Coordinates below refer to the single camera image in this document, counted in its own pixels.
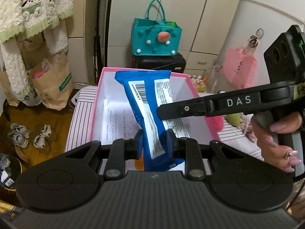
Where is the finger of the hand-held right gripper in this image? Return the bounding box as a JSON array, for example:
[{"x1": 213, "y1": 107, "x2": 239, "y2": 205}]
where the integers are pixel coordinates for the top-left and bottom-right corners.
[{"x1": 157, "y1": 95, "x2": 215, "y2": 120}]

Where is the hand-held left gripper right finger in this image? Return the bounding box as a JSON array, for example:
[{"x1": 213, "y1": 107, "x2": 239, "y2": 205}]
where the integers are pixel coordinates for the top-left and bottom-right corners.
[{"x1": 166, "y1": 128, "x2": 249, "y2": 180}]

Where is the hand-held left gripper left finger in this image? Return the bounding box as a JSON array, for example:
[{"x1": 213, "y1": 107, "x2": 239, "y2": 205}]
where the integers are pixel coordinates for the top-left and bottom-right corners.
[{"x1": 64, "y1": 128, "x2": 144, "y2": 180}]

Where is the blue snack packet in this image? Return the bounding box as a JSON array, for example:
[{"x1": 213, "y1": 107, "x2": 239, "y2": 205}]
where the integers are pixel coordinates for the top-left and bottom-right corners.
[{"x1": 114, "y1": 70, "x2": 191, "y2": 172}]

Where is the pink cardboard box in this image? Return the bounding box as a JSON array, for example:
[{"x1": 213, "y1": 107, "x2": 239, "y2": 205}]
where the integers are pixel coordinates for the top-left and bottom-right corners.
[{"x1": 88, "y1": 67, "x2": 225, "y2": 173}]

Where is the person's right hand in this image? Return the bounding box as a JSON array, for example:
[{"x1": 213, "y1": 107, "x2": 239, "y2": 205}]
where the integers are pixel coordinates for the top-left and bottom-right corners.
[{"x1": 251, "y1": 112, "x2": 305, "y2": 173}]

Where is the colourful gift bag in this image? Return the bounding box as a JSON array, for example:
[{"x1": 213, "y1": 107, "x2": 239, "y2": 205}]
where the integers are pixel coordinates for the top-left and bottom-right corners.
[{"x1": 189, "y1": 74, "x2": 208, "y2": 94}]

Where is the clear plastic bag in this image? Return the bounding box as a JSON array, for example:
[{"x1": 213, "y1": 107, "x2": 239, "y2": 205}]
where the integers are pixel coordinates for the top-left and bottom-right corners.
[{"x1": 206, "y1": 63, "x2": 223, "y2": 95}]

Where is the pink shopping bag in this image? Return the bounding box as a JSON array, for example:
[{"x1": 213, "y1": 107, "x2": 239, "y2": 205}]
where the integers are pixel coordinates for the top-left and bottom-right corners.
[{"x1": 220, "y1": 47, "x2": 258, "y2": 89}]

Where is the green plush pear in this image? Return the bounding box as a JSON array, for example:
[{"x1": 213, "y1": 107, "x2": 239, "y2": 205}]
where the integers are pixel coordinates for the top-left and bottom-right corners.
[{"x1": 225, "y1": 113, "x2": 244, "y2": 127}]

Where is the black suitcase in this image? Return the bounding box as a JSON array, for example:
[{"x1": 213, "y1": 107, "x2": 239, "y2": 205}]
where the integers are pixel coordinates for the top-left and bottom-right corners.
[{"x1": 132, "y1": 52, "x2": 187, "y2": 74}]

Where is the striped pink white sheet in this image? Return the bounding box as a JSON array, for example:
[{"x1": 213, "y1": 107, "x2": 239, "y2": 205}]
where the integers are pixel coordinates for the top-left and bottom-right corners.
[{"x1": 64, "y1": 85, "x2": 265, "y2": 175}]

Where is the pink floral fabric pouch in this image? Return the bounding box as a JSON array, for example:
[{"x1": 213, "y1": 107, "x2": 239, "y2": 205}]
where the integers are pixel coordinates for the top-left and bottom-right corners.
[{"x1": 238, "y1": 121, "x2": 254, "y2": 140}]

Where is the teal felt tote bag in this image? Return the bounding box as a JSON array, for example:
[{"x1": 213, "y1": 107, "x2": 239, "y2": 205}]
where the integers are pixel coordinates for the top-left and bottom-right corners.
[{"x1": 132, "y1": 0, "x2": 183, "y2": 57}]

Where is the beige three-door wardrobe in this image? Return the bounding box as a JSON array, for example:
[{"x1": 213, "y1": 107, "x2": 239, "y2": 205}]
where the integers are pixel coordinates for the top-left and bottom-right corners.
[{"x1": 105, "y1": 0, "x2": 246, "y2": 77}]

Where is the grey white sneaker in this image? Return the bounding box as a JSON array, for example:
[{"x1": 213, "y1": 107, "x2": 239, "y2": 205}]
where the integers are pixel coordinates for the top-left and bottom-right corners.
[
  {"x1": 10, "y1": 123, "x2": 30, "y2": 137},
  {"x1": 7, "y1": 132, "x2": 29, "y2": 148},
  {"x1": 35, "y1": 124, "x2": 52, "y2": 134},
  {"x1": 32, "y1": 131, "x2": 58, "y2": 149}
]

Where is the brown paper bag green label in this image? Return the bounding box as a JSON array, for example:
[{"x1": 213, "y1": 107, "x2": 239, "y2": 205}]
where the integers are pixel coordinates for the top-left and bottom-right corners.
[{"x1": 27, "y1": 52, "x2": 73, "y2": 110}]

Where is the tan wooden wardrobe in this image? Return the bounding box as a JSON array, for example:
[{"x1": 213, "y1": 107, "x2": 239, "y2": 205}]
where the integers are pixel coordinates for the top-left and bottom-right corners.
[{"x1": 67, "y1": 0, "x2": 102, "y2": 90}]

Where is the black clothes rack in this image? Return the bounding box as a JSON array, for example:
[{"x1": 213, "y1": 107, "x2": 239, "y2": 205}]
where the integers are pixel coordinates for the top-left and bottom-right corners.
[{"x1": 94, "y1": 0, "x2": 112, "y2": 84}]

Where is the black round bin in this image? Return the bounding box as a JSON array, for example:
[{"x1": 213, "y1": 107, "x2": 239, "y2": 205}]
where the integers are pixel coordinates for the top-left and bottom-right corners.
[{"x1": 0, "y1": 153, "x2": 23, "y2": 193}]

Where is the fluffy cream green-trimmed cardigan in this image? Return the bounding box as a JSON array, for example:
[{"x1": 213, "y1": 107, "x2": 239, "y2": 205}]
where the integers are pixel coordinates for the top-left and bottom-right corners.
[{"x1": 0, "y1": 0, "x2": 74, "y2": 44}]

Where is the black cord loop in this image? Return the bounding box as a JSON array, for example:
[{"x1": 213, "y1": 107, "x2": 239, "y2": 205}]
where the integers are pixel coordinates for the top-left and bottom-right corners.
[{"x1": 249, "y1": 28, "x2": 265, "y2": 49}]

